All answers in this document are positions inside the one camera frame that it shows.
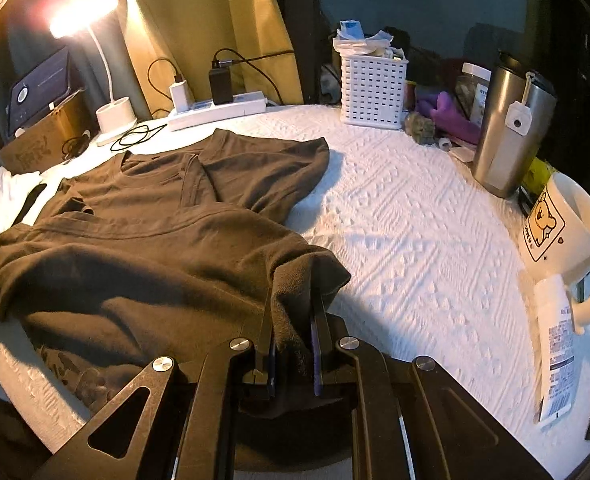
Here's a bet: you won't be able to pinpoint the glass jar with white lid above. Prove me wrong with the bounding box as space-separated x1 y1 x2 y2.
455 62 492 126

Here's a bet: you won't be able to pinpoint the white plastic basket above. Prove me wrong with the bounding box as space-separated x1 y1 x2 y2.
340 52 410 131

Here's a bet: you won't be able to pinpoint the yellow green packet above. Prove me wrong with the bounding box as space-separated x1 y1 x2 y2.
522 157 550 201

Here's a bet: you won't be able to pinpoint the purple cloth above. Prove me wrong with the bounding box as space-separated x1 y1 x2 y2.
415 89 482 145

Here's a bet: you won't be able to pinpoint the white labelled tube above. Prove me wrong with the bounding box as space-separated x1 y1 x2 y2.
532 275 578 428

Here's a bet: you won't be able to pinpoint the white paper packets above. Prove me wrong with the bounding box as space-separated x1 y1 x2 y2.
332 20 406 58

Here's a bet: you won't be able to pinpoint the white bear print mug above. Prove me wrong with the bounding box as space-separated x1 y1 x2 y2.
519 172 590 336

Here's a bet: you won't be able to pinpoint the white crumpled blanket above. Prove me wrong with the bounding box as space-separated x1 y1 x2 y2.
5 170 43 186

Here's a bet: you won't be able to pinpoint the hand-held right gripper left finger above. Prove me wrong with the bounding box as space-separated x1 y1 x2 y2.
32 292 278 480

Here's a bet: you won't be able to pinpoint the yellow curtain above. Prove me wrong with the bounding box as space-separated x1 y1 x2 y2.
108 0 303 121

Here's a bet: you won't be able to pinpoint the small grey bundle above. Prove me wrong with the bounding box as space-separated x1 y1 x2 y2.
405 112 436 146

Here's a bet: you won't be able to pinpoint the black charging cable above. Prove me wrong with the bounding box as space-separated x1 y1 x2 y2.
212 47 296 106
110 57 186 153

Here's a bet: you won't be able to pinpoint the cardboard box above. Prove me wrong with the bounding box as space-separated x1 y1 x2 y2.
0 89 101 173

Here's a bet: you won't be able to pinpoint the steel tumbler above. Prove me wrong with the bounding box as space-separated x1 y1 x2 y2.
471 50 558 198

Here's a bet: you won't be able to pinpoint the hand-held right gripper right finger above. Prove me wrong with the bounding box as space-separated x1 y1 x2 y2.
311 295 556 480

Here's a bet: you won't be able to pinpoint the white charger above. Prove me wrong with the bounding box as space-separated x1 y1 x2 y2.
169 76 192 111

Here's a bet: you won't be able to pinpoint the white textured bedspread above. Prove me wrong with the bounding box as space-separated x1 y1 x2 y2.
0 102 590 480

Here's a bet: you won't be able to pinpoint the white power strip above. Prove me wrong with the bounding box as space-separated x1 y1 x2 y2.
167 91 267 132

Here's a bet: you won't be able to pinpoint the black tablet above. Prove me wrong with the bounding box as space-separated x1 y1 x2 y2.
5 47 73 131

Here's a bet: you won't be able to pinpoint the black strap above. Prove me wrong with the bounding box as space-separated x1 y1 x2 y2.
12 183 48 224

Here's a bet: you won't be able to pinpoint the brown t-shirt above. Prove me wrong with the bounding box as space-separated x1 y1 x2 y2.
0 128 352 421

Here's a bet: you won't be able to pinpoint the dark grey curtain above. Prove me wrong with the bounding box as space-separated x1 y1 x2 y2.
0 5 126 121

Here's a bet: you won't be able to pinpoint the white desk lamp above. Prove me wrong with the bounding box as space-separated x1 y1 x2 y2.
49 0 138 147

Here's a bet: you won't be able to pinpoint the black charger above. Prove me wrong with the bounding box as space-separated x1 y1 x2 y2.
208 62 234 106

